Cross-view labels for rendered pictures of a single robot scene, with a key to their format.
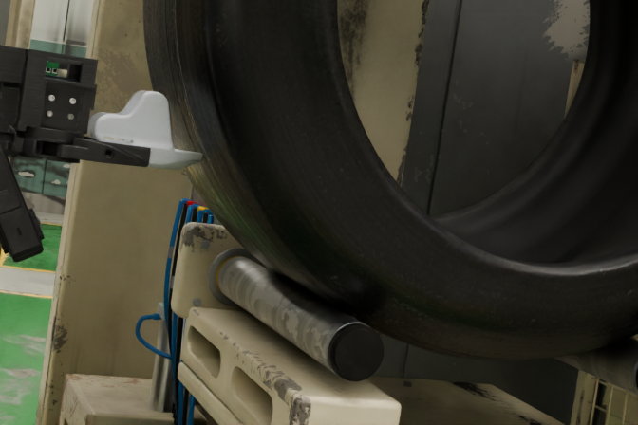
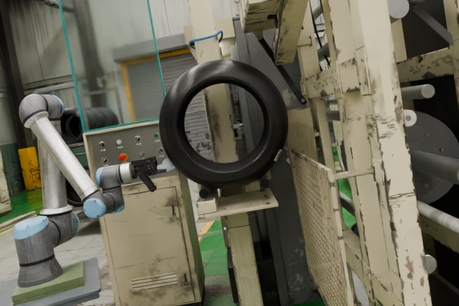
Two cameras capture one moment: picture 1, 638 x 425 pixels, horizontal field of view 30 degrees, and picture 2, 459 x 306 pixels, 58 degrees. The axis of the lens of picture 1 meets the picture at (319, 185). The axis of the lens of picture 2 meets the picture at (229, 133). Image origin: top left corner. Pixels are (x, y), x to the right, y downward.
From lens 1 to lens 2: 1.17 m
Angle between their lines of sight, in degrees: 21
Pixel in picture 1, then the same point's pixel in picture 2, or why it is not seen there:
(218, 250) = not seen: hidden behind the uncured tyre
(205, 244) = not seen: hidden behind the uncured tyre
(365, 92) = (223, 138)
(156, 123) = (166, 164)
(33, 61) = (143, 161)
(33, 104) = (145, 167)
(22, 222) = (150, 186)
